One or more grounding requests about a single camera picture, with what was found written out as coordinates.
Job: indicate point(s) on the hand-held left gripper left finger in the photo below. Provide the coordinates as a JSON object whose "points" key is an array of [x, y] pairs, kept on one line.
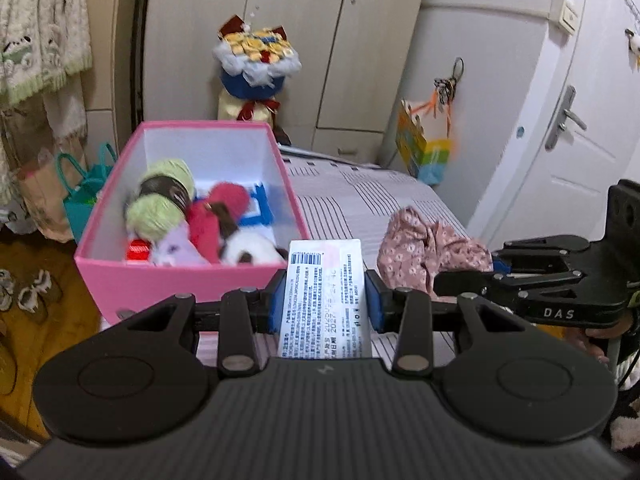
{"points": [[275, 310]]}

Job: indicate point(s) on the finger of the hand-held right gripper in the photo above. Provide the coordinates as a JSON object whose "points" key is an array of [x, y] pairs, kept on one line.
{"points": [[545, 247], [465, 282]]}

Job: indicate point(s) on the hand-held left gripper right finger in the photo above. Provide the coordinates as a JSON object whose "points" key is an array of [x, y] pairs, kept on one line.
{"points": [[374, 305]]}

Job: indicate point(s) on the white tissue packet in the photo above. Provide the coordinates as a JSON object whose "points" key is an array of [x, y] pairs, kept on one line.
{"points": [[325, 300]]}

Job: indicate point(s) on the pink floral cloth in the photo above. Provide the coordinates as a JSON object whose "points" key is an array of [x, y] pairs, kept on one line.
{"points": [[425, 250]]}

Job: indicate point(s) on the panda plush toy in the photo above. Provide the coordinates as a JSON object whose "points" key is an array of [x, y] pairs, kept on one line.
{"points": [[255, 247]]}

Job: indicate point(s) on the blue and white packet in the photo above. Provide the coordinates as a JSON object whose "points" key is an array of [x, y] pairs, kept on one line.
{"points": [[262, 205]]}

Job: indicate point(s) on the pink cardboard box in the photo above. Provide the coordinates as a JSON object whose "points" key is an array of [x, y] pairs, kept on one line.
{"points": [[165, 285]]}

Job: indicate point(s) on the purple plush toy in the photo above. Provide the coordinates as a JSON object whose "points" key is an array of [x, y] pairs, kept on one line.
{"points": [[175, 247]]}

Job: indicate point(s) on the red yarn ball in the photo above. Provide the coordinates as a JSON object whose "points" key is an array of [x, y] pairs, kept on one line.
{"points": [[227, 197]]}

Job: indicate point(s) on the green yarn ball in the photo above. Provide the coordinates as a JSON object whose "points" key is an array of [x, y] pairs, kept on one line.
{"points": [[150, 215]]}

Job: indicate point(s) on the person's right hand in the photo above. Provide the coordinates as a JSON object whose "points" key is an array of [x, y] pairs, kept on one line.
{"points": [[600, 335]]}

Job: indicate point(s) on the white door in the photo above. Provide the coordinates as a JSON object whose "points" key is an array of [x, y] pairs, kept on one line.
{"points": [[575, 170]]}

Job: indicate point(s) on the striped bed sheet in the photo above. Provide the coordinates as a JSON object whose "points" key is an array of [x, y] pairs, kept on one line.
{"points": [[340, 195]]}

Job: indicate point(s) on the colourful paper gift bag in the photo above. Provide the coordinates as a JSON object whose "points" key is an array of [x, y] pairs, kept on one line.
{"points": [[430, 155]]}

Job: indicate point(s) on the person's fuzzy clothing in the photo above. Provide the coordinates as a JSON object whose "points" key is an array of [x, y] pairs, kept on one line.
{"points": [[625, 430]]}

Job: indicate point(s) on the teal gift bag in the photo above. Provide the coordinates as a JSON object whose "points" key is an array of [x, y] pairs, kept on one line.
{"points": [[82, 205]]}

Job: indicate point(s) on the small door ornament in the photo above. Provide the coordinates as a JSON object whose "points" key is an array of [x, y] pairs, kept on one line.
{"points": [[634, 42]]}

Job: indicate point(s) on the floral slipper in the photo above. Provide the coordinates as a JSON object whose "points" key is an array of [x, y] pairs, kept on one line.
{"points": [[6, 290], [34, 290]]}

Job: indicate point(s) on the flower bouquet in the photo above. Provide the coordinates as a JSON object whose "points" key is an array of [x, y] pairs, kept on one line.
{"points": [[255, 60]]}

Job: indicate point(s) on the brown paper bag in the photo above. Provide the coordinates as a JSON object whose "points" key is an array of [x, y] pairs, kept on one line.
{"points": [[45, 195]]}

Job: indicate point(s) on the beige wardrobe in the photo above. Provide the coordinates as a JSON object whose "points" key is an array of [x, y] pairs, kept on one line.
{"points": [[320, 35]]}

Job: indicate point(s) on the fuzzy white pajama pants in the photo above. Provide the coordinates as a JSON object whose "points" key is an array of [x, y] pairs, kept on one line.
{"points": [[65, 110]]}

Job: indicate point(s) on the fuzzy white pajama top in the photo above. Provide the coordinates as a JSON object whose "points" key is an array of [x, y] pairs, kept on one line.
{"points": [[40, 25]]}

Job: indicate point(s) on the white light switch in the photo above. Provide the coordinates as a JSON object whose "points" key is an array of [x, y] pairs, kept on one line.
{"points": [[565, 15]]}

